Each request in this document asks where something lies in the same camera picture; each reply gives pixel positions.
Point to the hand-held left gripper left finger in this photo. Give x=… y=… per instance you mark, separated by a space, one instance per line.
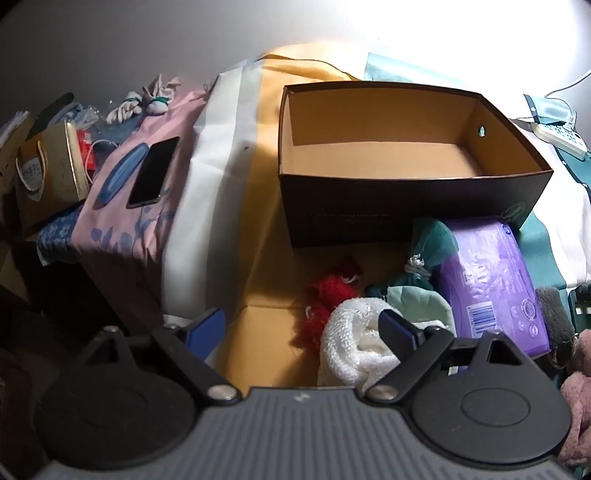
x=205 y=333

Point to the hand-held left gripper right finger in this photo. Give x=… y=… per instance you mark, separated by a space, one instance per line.
x=396 y=333

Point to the light green cloth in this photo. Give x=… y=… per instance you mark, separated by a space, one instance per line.
x=420 y=302

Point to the white towel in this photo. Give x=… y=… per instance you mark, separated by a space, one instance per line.
x=353 y=341

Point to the red knitted cloth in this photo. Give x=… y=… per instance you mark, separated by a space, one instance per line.
x=325 y=288

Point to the teal mesh bath pouf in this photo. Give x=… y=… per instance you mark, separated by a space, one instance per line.
x=431 y=240

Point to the dark cardboard box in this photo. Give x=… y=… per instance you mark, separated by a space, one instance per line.
x=392 y=212

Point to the grey fuzzy sock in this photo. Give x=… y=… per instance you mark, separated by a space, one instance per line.
x=556 y=323

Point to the pink plush toy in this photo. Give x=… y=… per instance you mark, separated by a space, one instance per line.
x=579 y=406

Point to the purple plastic packet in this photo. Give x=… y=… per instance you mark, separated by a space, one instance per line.
x=494 y=286

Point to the pink floral bedding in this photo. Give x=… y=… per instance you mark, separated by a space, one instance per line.
x=134 y=230

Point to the black smartphone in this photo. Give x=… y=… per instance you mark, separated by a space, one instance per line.
x=153 y=171

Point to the blue floral cloth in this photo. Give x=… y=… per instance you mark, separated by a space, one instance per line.
x=55 y=235

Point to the red packet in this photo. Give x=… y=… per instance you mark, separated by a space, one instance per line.
x=87 y=150

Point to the gold paper gift bag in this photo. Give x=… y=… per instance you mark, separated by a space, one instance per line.
x=48 y=180

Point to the white cloth bundle green band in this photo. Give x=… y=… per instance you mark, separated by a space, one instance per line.
x=158 y=102

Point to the white glove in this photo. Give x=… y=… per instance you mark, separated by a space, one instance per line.
x=123 y=108

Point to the clear plastic bag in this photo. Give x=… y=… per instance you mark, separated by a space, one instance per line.
x=83 y=116

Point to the white power strip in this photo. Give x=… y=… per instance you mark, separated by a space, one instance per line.
x=561 y=136

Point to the dark slipper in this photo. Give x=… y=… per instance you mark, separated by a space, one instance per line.
x=51 y=108

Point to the stack of white papers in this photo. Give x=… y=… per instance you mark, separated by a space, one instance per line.
x=13 y=127

